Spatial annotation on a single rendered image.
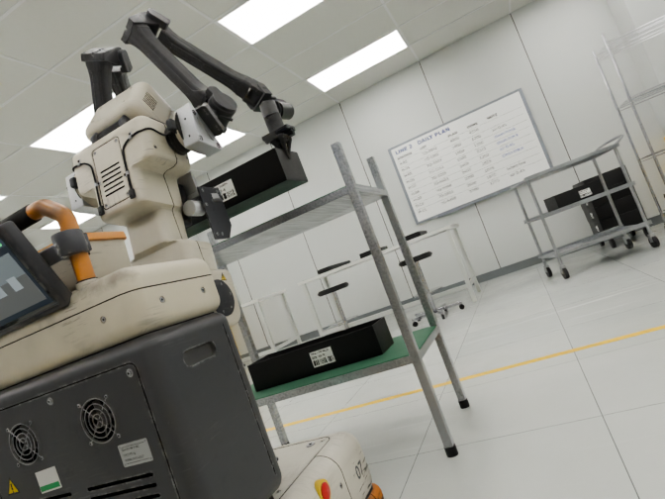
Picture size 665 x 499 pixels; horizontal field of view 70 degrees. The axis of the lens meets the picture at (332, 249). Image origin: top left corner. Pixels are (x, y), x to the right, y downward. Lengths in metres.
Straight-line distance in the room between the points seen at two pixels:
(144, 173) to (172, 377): 0.63
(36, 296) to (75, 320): 0.08
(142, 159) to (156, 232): 0.19
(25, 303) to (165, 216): 0.46
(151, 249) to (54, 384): 0.46
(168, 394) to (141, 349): 0.09
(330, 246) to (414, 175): 1.55
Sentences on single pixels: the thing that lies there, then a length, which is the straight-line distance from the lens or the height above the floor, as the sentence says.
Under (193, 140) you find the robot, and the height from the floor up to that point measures 1.13.
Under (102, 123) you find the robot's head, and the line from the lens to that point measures 1.50.
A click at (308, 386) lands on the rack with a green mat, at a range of 1.78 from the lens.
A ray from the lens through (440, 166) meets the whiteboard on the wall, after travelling 6.48.
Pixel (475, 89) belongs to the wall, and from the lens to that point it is 6.62.
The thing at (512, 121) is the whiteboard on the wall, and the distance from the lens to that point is 6.49.
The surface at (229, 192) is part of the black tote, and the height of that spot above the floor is 1.06.
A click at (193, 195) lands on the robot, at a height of 1.03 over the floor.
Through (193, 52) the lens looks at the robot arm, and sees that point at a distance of 1.69.
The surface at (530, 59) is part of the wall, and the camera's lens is 6.68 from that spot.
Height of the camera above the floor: 0.66
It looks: 4 degrees up
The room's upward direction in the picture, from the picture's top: 20 degrees counter-clockwise
